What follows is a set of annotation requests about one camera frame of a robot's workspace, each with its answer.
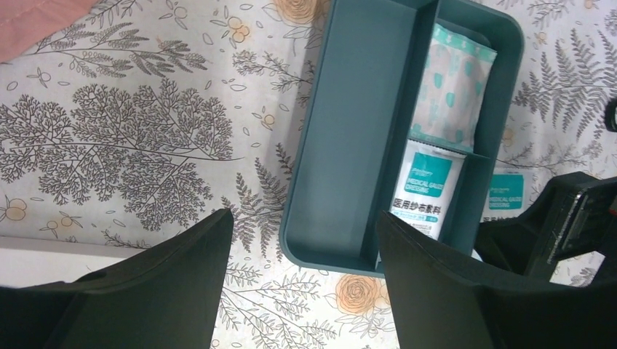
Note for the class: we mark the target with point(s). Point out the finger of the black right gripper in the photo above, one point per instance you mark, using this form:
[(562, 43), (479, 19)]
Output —
[(519, 244)]

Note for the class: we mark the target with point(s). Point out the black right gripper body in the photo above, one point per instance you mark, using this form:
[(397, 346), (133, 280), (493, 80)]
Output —
[(582, 241)]

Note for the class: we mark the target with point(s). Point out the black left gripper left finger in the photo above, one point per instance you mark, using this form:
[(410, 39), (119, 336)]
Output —
[(163, 297)]

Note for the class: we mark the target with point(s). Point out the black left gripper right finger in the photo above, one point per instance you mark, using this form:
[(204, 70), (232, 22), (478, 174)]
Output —
[(442, 298)]

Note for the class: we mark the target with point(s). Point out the teal medical gauze packet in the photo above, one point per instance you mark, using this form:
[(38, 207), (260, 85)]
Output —
[(425, 186)]

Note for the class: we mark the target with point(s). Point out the teal band-aid pack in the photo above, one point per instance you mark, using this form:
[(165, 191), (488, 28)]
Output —
[(452, 89)]

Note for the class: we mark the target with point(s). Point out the dark teal divided tray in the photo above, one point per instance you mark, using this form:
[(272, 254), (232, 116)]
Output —
[(355, 131)]

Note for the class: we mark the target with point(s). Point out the black handled scissors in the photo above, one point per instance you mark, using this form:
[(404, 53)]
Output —
[(610, 116)]

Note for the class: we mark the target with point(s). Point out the white rack foot front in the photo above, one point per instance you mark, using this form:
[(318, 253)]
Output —
[(29, 262)]

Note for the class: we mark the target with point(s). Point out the pink hanging cloth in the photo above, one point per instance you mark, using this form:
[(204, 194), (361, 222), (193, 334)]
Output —
[(25, 22)]

